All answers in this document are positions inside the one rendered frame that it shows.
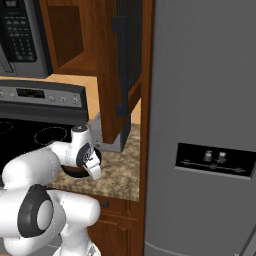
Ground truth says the dark brown bowl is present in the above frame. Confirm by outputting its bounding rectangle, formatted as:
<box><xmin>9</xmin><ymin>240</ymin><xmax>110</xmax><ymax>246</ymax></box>
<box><xmin>61</xmin><ymin>147</ymin><xmax>103</xmax><ymax>179</ymax></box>

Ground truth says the wooden base cabinet door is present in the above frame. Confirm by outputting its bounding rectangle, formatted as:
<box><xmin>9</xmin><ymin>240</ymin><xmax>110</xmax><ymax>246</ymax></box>
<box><xmin>87</xmin><ymin>217</ymin><xmax>135</xmax><ymax>256</ymax></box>

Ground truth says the tall wooden side panel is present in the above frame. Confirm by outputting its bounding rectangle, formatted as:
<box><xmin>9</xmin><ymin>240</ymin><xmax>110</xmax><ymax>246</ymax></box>
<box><xmin>137</xmin><ymin>0</ymin><xmax>156</xmax><ymax>256</ymax></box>

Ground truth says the grey fridge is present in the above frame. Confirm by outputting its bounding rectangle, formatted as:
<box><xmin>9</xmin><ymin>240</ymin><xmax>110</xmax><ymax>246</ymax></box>
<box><xmin>143</xmin><ymin>0</ymin><xmax>256</xmax><ymax>256</ymax></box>

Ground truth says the grey metal appliance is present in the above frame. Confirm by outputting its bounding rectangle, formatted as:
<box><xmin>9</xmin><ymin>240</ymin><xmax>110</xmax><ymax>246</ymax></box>
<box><xmin>89</xmin><ymin>112</ymin><xmax>132</xmax><ymax>154</ymax></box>

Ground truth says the black and silver microwave oven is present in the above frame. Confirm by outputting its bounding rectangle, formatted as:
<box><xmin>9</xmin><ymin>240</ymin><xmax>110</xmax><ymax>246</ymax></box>
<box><xmin>0</xmin><ymin>0</ymin><xmax>53</xmax><ymax>80</ymax></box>

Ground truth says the black cabinet door handle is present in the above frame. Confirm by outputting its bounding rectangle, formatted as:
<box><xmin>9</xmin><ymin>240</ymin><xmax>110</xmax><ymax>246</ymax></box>
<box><xmin>111</xmin><ymin>15</ymin><xmax>130</xmax><ymax>117</ymax></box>

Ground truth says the wooden cabinet door dark panel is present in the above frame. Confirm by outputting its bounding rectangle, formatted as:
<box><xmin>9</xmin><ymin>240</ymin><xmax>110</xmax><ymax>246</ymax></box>
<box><xmin>95</xmin><ymin>0</ymin><xmax>145</xmax><ymax>145</ymax></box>

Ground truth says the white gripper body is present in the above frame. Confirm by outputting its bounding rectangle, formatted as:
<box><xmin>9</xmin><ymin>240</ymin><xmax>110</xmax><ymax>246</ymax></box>
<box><xmin>83</xmin><ymin>153</ymin><xmax>102</xmax><ymax>181</ymax></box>

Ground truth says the wooden drawer front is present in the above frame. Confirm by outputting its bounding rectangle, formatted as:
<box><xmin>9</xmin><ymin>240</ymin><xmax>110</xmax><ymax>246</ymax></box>
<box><xmin>89</xmin><ymin>194</ymin><xmax>140</xmax><ymax>222</ymax></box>

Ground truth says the black stove with silver panel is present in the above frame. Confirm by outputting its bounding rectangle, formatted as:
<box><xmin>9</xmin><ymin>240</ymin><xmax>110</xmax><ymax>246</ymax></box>
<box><xmin>0</xmin><ymin>78</ymin><xmax>90</xmax><ymax>174</ymax></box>

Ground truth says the open wooden wall cabinet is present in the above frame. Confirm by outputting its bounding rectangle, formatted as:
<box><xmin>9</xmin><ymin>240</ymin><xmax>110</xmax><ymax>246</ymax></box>
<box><xmin>39</xmin><ymin>0</ymin><xmax>118</xmax><ymax>78</ymax></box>

